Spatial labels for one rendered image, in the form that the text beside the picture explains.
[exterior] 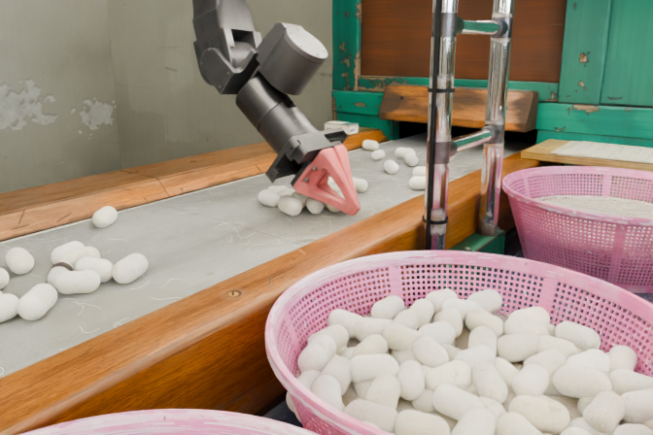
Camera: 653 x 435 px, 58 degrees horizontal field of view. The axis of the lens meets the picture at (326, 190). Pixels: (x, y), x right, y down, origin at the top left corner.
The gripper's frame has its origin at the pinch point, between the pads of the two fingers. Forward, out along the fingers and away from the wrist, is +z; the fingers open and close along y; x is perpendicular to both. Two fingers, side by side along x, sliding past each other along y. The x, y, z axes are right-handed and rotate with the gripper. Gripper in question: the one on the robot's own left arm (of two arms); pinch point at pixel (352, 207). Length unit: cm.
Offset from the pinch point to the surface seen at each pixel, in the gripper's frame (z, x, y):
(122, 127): -156, 160, 122
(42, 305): -3.2, 3.8, -34.3
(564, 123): 4, -10, 53
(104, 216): -15.8, 13.8, -18.4
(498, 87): 0.4, -17.9, 12.1
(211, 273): -0.1, 2.8, -20.3
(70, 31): -187, 126, 100
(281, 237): -1.2, 3.7, -8.8
